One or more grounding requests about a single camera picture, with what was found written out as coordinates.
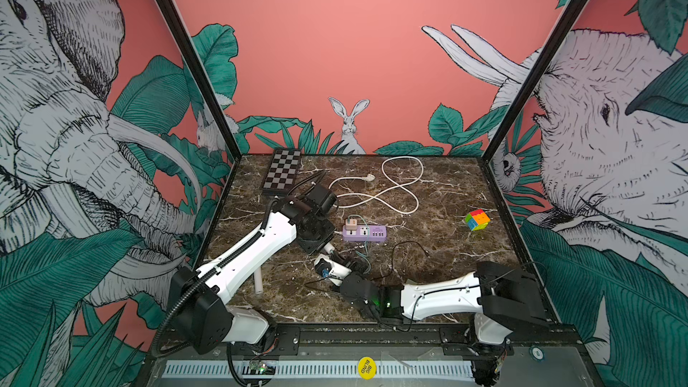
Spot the pale pink electric toothbrush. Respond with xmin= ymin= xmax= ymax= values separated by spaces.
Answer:
xmin=253 ymin=267 xmax=263 ymax=295

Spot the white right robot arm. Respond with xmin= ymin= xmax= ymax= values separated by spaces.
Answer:
xmin=315 ymin=254 xmax=548 ymax=346

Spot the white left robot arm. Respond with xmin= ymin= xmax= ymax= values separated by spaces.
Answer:
xmin=152 ymin=185 xmax=337 ymax=357

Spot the black white chessboard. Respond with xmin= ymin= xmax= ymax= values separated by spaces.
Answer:
xmin=261 ymin=148 xmax=302 ymax=196

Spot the yellow round sticker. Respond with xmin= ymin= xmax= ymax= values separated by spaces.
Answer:
xmin=358 ymin=357 xmax=377 ymax=380

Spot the purple power strip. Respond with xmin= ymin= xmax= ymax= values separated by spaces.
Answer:
xmin=342 ymin=225 xmax=387 ymax=243

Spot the colourful puzzle cube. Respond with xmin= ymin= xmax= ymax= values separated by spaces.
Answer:
xmin=464 ymin=209 xmax=491 ymax=231

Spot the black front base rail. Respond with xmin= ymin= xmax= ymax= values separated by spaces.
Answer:
xmin=155 ymin=321 xmax=506 ymax=358

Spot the white ribbed cable duct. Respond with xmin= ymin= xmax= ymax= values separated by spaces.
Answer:
xmin=162 ymin=360 xmax=474 ymax=381

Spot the black left frame post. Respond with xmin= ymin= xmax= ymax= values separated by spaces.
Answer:
xmin=155 ymin=0 xmax=242 ymax=161

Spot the black frame post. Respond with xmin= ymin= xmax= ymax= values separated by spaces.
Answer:
xmin=481 ymin=0 xmax=589 ymax=164
xmin=155 ymin=0 xmax=242 ymax=161

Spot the black right frame post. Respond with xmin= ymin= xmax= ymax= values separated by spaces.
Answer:
xmin=481 ymin=0 xmax=589 ymax=164

